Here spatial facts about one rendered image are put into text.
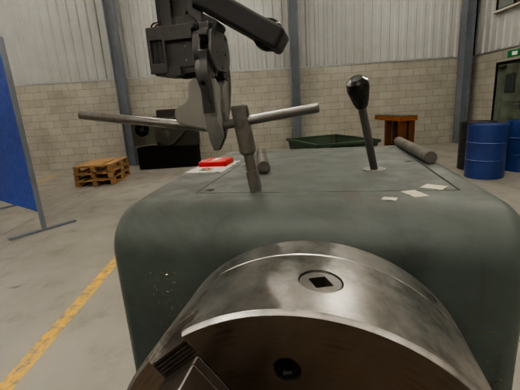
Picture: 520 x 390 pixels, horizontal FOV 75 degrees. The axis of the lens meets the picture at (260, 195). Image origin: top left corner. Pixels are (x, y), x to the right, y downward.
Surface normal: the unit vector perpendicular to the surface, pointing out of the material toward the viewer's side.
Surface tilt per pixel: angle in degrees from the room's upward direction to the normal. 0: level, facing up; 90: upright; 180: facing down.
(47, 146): 90
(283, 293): 4
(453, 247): 67
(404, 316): 27
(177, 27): 90
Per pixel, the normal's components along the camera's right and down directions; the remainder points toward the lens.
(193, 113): -0.21, 0.29
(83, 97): 0.04, 0.24
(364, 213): -0.16, -0.72
